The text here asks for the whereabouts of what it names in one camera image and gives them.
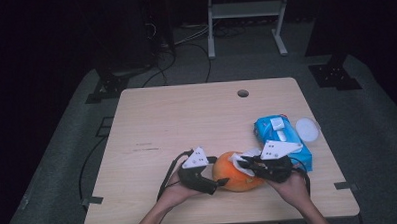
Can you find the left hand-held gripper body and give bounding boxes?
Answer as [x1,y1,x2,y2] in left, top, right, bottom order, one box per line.
[176,145,221,197]

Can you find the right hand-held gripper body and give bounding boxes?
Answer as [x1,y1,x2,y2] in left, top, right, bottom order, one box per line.
[252,138,305,185]

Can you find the orange plush toy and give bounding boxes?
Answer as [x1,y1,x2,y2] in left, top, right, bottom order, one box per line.
[211,150,266,194]

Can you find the blue wet wipe pack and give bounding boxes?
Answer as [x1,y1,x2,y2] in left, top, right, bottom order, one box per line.
[252,113,314,174]

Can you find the person's left hand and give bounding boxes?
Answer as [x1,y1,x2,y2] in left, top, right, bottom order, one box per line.
[157,173,205,215]

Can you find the person's right hand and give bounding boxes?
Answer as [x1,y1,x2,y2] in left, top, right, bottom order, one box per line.
[267,170,313,215]

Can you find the white round lid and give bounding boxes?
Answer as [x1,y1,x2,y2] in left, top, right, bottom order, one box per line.
[295,116,322,144]

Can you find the black tape strip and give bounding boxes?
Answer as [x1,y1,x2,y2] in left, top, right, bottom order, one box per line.
[333,180,359,192]
[80,194,105,207]

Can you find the black stand base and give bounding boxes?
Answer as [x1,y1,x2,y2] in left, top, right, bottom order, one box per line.
[84,58,154,105]
[303,0,364,93]

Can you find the white metal stand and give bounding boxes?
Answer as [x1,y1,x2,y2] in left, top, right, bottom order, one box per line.
[206,0,293,61]

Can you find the left hand-held gripper cable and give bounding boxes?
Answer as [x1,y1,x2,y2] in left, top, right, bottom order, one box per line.
[155,148,196,202]

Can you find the hand-held gripper cable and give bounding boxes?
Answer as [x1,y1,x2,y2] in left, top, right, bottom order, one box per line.
[155,148,196,202]
[288,155,312,197]

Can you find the right hand-held gripper cable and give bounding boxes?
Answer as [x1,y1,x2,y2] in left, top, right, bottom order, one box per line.
[288,155,312,197]

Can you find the thin black floor cable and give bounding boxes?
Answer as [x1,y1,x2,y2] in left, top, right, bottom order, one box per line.
[75,136,111,202]

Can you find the white floor cables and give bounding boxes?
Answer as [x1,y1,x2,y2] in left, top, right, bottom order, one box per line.
[172,24,212,47]

